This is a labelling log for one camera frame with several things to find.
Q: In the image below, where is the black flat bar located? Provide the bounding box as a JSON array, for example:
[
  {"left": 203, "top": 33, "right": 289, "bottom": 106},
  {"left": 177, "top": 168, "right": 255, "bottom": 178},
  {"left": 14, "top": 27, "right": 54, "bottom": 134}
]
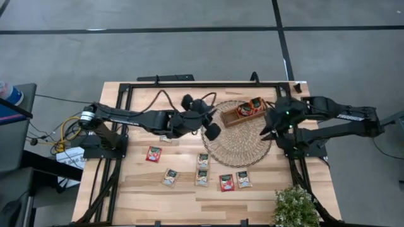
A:
[{"left": 136, "top": 74, "right": 195, "bottom": 82}]

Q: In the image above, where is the wooden divided tea box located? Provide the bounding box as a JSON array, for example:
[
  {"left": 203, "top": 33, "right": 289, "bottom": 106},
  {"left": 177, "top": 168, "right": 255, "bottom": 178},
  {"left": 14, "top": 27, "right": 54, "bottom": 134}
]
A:
[{"left": 220, "top": 96, "right": 268, "bottom": 128}]

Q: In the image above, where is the black sleeved cable bundle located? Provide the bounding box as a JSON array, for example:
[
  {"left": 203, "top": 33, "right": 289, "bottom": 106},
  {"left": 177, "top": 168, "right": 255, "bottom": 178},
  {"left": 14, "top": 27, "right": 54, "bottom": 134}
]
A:
[
  {"left": 74, "top": 157, "right": 122, "bottom": 225},
  {"left": 288, "top": 157, "right": 343, "bottom": 226}
]

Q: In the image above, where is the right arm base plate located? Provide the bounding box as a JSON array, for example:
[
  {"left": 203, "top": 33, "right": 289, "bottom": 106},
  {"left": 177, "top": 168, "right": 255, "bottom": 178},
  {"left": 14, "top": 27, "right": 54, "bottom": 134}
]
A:
[{"left": 282, "top": 135, "right": 328, "bottom": 158}]

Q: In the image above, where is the black cable tangle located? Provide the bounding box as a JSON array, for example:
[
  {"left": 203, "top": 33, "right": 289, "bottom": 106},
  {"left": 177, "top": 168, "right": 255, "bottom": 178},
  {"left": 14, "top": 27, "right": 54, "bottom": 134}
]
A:
[{"left": 27, "top": 108, "right": 97, "bottom": 149}]

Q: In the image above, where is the round woven placemat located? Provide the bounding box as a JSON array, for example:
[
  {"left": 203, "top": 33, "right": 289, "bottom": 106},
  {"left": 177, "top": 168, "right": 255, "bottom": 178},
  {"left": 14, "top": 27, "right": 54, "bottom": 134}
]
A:
[{"left": 201, "top": 100, "right": 273, "bottom": 168}]

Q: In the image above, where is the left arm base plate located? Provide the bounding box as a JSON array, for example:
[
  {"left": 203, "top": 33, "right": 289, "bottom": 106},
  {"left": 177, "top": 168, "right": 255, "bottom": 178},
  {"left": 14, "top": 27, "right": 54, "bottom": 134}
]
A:
[{"left": 71, "top": 134, "right": 129, "bottom": 160}]

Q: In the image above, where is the black floor cable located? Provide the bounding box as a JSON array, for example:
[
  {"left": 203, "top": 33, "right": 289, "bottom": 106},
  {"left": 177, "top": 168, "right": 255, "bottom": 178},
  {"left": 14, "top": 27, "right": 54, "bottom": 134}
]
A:
[
  {"left": 372, "top": 137, "right": 404, "bottom": 160},
  {"left": 34, "top": 93, "right": 100, "bottom": 105}
]

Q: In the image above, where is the grey side table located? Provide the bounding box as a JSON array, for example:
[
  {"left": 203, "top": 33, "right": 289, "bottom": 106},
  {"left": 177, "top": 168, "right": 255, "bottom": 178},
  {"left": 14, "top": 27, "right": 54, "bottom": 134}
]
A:
[{"left": 0, "top": 83, "right": 37, "bottom": 173}]

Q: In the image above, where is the blue white bottle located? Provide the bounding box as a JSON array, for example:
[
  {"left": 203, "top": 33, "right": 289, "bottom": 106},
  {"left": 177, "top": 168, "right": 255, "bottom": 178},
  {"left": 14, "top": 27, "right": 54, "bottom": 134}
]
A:
[{"left": 0, "top": 81, "right": 25, "bottom": 107}]

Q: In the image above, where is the red tea packet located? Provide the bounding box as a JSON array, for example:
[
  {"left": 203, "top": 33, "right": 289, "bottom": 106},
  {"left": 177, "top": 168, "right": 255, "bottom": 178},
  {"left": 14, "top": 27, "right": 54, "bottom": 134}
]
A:
[
  {"left": 218, "top": 174, "right": 235, "bottom": 192},
  {"left": 145, "top": 146, "right": 163, "bottom": 163},
  {"left": 237, "top": 102, "right": 253, "bottom": 117}
]

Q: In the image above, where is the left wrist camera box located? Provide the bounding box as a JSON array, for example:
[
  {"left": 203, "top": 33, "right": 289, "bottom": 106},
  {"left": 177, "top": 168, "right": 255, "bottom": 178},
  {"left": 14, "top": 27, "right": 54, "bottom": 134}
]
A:
[{"left": 189, "top": 99, "right": 211, "bottom": 115}]

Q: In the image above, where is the black metal table frame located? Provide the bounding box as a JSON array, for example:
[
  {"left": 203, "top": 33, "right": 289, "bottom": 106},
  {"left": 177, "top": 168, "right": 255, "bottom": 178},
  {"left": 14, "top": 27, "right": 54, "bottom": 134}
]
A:
[{"left": 74, "top": 82, "right": 343, "bottom": 227}]

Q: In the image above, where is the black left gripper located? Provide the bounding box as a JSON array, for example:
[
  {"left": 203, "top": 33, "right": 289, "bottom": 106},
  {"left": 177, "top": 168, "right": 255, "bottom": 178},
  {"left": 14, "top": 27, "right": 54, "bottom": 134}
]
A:
[{"left": 169, "top": 93, "right": 222, "bottom": 142}]

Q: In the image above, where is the black rod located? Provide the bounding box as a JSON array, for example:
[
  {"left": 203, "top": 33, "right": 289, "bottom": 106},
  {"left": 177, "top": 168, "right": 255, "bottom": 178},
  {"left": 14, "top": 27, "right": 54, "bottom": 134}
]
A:
[{"left": 0, "top": 97, "right": 34, "bottom": 120}]

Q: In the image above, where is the grey metal stand foot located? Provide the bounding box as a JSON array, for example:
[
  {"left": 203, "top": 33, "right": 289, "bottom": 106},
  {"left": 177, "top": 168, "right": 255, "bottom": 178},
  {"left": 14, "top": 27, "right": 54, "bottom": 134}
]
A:
[{"left": 380, "top": 110, "right": 404, "bottom": 130}]

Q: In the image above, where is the white cardboard box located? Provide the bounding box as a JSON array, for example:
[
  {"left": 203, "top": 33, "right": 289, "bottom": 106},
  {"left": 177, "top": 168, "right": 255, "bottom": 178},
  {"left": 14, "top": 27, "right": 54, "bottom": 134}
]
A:
[{"left": 56, "top": 146, "right": 86, "bottom": 170}]

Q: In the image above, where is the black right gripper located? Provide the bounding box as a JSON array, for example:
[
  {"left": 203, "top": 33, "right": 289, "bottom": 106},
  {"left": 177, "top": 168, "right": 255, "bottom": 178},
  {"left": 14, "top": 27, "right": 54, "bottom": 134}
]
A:
[{"left": 258, "top": 96, "right": 306, "bottom": 141}]

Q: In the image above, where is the yellow cable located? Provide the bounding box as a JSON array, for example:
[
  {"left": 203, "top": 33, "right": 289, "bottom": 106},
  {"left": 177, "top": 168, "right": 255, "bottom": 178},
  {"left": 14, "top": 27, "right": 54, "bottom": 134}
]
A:
[{"left": 55, "top": 115, "right": 83, "bottom": 154}]

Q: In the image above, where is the black computer mouse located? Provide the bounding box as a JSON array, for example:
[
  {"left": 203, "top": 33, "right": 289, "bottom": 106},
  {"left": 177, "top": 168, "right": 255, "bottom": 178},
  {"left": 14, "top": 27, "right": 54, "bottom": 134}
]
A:
[{"left": 0, "top": 200, "right": 21, "bottom": 227}]

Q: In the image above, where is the blue flat folder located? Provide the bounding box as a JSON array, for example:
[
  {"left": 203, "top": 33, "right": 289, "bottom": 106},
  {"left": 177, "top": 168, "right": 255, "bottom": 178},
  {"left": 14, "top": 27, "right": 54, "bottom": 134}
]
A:
[{"left": 0, "top": 105, "right": 28, "bottom": 126}]

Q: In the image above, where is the black floor beam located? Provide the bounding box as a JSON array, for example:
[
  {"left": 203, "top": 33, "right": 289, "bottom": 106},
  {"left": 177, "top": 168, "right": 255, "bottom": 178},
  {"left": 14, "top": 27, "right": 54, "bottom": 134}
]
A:
[{"left": 20, "top": 150, "right": 83, "bottom": 183}]

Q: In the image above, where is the green white potted plant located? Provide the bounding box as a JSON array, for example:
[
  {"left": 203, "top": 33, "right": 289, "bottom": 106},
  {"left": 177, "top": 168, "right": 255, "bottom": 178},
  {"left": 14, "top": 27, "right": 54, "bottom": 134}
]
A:
[{"left": 273, "top": 185, "right": 321, "bottom": 227}]

